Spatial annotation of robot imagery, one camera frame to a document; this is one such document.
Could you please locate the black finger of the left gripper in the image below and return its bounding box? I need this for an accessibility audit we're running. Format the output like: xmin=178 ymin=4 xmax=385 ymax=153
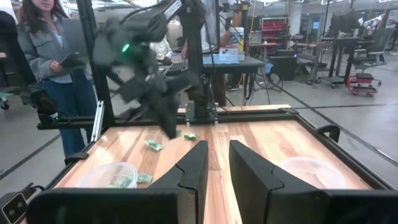
xmin=141 ymin=93 xmax=170 ymax=138
xmin=161 ymin=93 xmax=180 ymax=139

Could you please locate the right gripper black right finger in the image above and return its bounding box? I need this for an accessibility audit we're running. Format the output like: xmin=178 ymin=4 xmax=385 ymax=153
xmin=229 ymin=139 xmax=330 ymax=224

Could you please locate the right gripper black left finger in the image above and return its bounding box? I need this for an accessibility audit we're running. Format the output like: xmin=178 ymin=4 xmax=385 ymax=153
xmin=147 ymin=139 xmax=210 ymax=224

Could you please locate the person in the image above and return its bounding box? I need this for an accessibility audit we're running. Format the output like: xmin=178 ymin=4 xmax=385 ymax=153
xmin=150 ymin=36 xmax=174 ymax=62
xmin=182 ymin=0 xmax=248 ymax=107
xmin=17 ymin=0 xmax=98 ymax=158

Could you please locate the black keyboard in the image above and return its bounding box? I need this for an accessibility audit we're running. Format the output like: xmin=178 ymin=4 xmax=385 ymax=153
xmin=165 ymin=60 xmax=190 ymax=77

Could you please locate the black tablet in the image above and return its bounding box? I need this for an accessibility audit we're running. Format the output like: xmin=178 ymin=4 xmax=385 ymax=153
xmin=58 ymin=52 xmax=85 ymax=68

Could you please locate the clear plastic tub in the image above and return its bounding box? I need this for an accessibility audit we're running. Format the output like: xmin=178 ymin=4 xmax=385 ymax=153
xmin=75 ymin=161 xmax=139 ymax=189
xmin=277 ymin=156 xmax=347 ymax=190

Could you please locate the blue desk mat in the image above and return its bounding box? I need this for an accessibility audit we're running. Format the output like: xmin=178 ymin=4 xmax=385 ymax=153
xmin=202 ymin=54 xmax=241 ymax=65

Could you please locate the person's hand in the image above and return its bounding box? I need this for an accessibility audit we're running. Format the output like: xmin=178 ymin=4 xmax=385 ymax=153
xmin=49 ymin=60 xmax=65 ymax=74

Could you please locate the white and red box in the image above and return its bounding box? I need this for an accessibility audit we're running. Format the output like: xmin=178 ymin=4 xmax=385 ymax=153
xmin=218 ymin=45 xmax=239 ymax=62

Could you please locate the dark grey desk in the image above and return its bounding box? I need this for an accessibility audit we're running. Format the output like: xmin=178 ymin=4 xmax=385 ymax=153
xmin=166 ymin=55 xmax=267 ymax=105

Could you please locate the black mounted device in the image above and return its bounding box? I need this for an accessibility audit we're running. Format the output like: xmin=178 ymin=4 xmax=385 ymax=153
xmin=19 ymin=81 xmax=60 ymax=126

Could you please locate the white and yellow canister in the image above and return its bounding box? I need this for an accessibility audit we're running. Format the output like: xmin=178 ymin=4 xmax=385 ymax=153
xmin=229 ymin=27 xmax=245 ymax=53

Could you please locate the black bin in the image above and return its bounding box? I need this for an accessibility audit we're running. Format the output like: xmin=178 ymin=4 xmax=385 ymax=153
xmin=267 ymin=55 xmax=299 ymax=82

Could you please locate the red storage shelf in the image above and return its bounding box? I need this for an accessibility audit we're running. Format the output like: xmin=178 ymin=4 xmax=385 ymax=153
xmin=261 ymin=17 xmax=289 ymax=47

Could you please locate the red creeper stool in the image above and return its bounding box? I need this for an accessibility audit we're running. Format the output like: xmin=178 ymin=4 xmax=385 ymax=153
xmin=346 ymin=72 xmax=382 ymax=98

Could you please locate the white building pillar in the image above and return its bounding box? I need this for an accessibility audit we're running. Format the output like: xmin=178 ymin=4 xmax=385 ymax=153
xmin=287 ymin=0 xmax=303 ymax=35

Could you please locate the black work table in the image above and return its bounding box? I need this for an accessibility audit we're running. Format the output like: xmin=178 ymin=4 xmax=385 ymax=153
xmin=320 ymin=36 xmax=361 ymax=90

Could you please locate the grey office chair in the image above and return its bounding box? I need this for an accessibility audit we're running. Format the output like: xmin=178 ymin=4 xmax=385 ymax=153
xmin=353 ymin=27 xmax=394 ymax=72

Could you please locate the black aluminium table frame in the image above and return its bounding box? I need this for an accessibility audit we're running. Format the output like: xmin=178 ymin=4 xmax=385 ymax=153
xmin=36 ymin=0 xmax=398 ymax=191

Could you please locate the silver aluminium bracket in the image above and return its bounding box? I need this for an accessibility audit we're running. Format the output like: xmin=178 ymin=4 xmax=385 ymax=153
xmin=91 ymin=100 xmax=105 ymax=143

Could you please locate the grey depth camera box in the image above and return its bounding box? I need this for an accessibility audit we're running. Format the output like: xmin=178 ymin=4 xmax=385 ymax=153
xmin=0 ymin=192 xmax=28 ymax=224

